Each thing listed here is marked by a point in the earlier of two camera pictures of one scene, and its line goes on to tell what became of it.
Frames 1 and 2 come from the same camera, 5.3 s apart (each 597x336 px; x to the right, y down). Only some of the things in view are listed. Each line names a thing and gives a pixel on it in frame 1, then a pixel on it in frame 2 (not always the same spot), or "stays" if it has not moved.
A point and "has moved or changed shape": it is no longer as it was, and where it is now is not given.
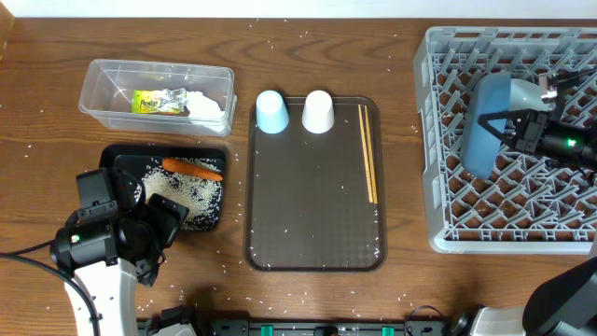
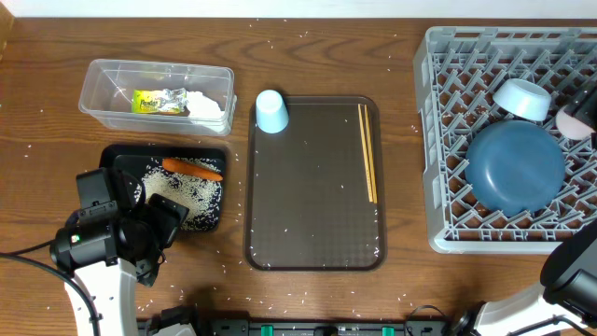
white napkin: x=201 y=106 stays
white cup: x=318 y=115 has moved or changed shape
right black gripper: x=530 y=132 -> x=585 y=105
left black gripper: x=172 y=221 stays
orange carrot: x=190 y=168 stays
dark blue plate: x=491 y=93 -> x=515 y=167
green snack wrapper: x=144 y=101 stays
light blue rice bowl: x=526 y=95 stays
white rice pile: x=201 y=198 stays
